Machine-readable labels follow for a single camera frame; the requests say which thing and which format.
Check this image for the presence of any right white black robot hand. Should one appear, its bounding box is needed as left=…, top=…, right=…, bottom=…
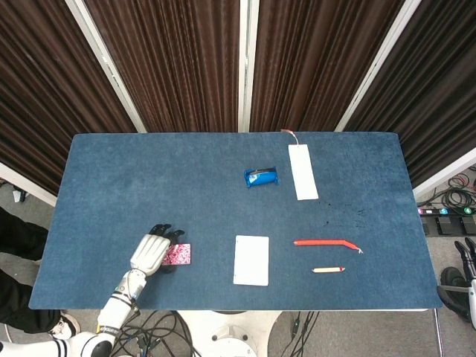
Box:
left=437, top=237, right=476, bottom=330

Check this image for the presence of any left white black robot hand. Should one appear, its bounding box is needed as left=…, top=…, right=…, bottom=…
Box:
left=129, top=222, right=186, bottom=278

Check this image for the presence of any pink patterned card stack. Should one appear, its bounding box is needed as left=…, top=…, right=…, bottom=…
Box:
left=162, top=243, right=192, bottom=266

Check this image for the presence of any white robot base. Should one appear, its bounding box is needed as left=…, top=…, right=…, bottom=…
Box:
left=177, top=310, right=283, bottom=357

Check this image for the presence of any grey metal table leg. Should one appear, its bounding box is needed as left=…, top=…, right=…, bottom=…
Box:
left=433, top=309, right=444, bottom=357

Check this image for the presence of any blue table cloth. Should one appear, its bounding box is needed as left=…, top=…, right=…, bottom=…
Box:
left=28, top=132, right=444, bottom=312

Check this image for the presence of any white rectangular card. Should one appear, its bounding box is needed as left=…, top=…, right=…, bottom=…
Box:
left=233, top=234, right=270, bottom=287

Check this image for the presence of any white black sneaker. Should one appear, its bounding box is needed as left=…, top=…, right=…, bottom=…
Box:
left=50, top=311, right=81, bottom=339

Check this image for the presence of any black trouser leg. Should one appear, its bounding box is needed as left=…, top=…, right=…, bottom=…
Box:
left=0, top=207, right=49, bottom=261
left=0, top=268, right=62, bottom=334

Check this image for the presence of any blue snack packet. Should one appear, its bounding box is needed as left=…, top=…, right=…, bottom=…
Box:
left=243, top=166, right=280, bottom=190

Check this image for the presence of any red bent straw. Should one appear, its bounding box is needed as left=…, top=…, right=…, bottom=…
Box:
left=293, top=239, right=364, bottom=255

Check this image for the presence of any white bookmark with tassel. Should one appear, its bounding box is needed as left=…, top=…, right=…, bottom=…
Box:
left=280, top=128, right=320, bottom=202

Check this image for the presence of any brown pleated curtain panel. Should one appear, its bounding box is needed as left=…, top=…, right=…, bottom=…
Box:
left=345, top=0, right=476, bottom=189
left=84, top=0, right=241, bottom=133
left=249, top=0, right=405, bottom=133
left=0, top=0, right=137, bottom=196

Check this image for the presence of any black cable bundle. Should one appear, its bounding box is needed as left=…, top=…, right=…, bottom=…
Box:
left=280, top=311, right=321, bottom=357
left=111, top=310, right=202, bottom=357
left=416, top=174, right=476, bottom=208

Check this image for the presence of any white screen base rail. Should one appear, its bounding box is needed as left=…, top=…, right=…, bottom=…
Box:
left=412, top=147, right=476, bottom=200
left=0, top=162, right=57, bottom=208

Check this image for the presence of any white screen frame post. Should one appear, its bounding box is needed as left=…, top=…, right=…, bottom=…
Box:
left=65, top=0, right=147, bottom=134
left=334, top=0, right=434, bottom=132
left=237, top=0, right=260, bottom=133

